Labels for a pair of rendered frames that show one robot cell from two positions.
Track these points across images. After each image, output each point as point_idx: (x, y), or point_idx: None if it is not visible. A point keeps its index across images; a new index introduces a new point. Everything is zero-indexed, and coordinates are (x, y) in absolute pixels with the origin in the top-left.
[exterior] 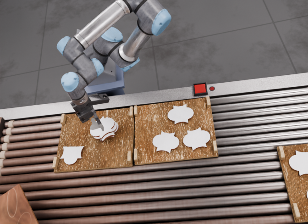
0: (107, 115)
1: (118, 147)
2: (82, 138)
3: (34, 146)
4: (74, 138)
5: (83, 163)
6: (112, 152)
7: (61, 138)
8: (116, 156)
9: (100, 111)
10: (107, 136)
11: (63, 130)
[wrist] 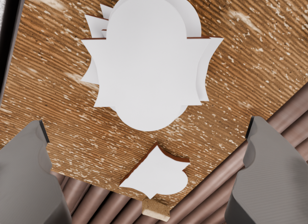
0: (64, 9)
1: (248, 46)
2: (121, 136)
3: (70, 212)
4: (106, 152)
5: (202, 159)
6: (244, 75)
7: (87, 178)
8: (272, 71)
9: (22, 25)
10: (206, 74)
11: (59, 167)
